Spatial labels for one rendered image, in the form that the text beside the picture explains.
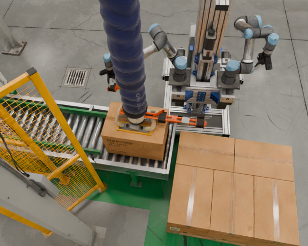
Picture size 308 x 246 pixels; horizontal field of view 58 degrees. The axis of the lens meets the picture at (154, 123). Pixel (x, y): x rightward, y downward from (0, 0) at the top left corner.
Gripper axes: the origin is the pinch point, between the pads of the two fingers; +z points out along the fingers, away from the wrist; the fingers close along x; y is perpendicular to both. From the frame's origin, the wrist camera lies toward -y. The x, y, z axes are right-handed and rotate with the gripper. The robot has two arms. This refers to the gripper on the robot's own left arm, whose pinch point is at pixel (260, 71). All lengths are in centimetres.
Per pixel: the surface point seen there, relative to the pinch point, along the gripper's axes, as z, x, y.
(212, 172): 92, 39, -50
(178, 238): 147, 80, -101
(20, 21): 146, 295, 292
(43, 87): -50, 159, -33
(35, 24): 146, 266, 280
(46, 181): -24, 164, -81
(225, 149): 92, 19, -26
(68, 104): 87, 187, 55
